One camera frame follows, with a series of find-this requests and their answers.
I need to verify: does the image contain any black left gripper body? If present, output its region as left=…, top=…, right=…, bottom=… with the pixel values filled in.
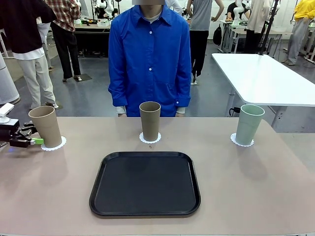
left=0, top=119, right=20, bottom=143

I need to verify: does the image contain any brown tall cup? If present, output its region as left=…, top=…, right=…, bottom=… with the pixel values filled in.
left=28, top=106, right=62, bottom=148
left=139, top=101, right=161, bottom=141

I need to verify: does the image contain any white scalloped paper coaster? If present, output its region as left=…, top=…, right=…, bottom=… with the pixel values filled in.
left=139, top=132, right=162, bottom=144
left=230, top=132, right=254, bottom=148
left=40, top=136, right=67, bottom=151

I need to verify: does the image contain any mint green tall cup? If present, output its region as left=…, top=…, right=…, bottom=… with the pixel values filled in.
left=235, top=104, right=265, bottom=146

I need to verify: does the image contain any person's left forearm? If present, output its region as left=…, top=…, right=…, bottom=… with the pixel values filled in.
left=172, top=73, right=192, bottom=116

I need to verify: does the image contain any person's right forearm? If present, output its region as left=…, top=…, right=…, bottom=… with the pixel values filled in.
left=108, top=73, right=128, bottom=118

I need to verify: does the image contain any white cylindrical air purifier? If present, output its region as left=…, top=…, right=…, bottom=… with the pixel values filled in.
left=0, top=53, right=21, bottom=105

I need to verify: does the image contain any bystander in black top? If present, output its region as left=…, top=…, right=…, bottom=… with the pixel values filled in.
left=0, top=0, right=60, bottom=111

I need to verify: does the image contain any bystander in plaid shirt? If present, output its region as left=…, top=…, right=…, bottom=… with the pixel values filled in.
left=45, top=0, right=82, bottom=82

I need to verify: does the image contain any background workbench with clutter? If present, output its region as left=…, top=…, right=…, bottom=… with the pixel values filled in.
left=73, top=17, right=111, bottom=58

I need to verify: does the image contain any black plastic tray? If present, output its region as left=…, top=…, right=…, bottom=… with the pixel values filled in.
left=89, top=151, right=202, bottom=217

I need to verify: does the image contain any person in blue shirt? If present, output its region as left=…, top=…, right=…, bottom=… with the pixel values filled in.
left=108, top=3, right=192, bottom=118

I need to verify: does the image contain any bystander in grey shirt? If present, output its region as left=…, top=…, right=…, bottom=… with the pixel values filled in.
left=188, top=0, right=224, bottom=86

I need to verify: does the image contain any black hanging bag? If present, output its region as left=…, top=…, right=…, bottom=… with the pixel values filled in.
left=213, top=23, right=222, bottom=46

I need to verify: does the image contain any grey background desk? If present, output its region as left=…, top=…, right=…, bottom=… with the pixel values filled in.
left=219, top=19, right=293, bottom=54

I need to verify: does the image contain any seated bystander in black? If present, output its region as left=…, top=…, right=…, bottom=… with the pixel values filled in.
left=226, top=1, right=244, bottom=23

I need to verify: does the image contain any white folding table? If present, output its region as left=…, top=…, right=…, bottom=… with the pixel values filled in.
left=211, top=53, right=315, bottom=128

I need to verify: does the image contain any bystander in beige coat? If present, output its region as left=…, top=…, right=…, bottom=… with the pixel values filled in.
left=246, top=0, right=271, bottom=54

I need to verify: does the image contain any black tripod pole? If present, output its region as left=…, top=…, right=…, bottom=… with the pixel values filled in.
left=258, top=0, right=281, bottom=56

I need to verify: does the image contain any bystander in yellow top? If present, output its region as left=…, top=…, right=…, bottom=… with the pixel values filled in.
left=282, top=0, right=315, bottom=66

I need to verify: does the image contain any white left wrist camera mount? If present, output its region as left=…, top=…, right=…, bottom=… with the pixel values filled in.
left=0, top=102, right=15, bottom=123

